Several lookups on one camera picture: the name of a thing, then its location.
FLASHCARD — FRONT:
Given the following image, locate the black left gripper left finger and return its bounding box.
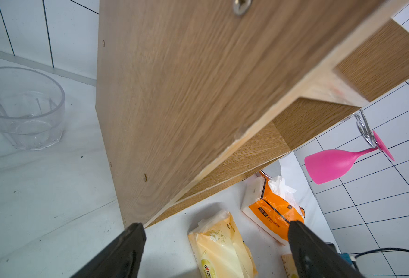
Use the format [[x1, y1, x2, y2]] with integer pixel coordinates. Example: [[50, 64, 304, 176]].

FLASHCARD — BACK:
[[73, 223, 147, 278]]

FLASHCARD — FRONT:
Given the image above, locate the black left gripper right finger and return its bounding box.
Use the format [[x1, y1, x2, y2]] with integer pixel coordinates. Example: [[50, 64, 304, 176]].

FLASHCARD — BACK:
[[288, 221, 363, 278]]

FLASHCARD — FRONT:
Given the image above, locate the chrome glass holder stand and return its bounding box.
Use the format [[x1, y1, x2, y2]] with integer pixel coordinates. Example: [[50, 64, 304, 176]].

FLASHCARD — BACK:
[[353, 109, 378, 148]]

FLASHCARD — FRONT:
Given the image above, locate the yellow tissue pack bottom shelf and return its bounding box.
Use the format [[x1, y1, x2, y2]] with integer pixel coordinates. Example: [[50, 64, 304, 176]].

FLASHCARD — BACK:
[[188, 210, 258, 278]]

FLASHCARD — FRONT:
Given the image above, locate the clear plastic cup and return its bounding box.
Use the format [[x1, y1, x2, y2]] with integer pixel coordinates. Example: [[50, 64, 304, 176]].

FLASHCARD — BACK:
[[0, 67, 66, 151]]

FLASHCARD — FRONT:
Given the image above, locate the wooden three-tier shelf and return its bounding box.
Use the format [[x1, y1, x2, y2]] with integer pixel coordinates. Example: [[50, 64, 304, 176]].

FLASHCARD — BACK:
[[96, 1, 409, 227]]

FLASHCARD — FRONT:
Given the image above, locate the orange tissue pack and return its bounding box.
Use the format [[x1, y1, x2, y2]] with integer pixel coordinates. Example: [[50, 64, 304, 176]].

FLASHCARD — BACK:
[[241, 174, 305, 246]]

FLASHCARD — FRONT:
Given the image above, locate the cream yellow tissue pack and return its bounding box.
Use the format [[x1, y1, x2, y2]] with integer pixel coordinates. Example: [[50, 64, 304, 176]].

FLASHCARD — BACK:
[[281, 254, 299, 278]]

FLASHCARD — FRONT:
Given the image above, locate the pink plastic wine glass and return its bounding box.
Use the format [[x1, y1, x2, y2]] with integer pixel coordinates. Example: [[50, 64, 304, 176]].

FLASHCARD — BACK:
[[305, 131, 395, 185]]

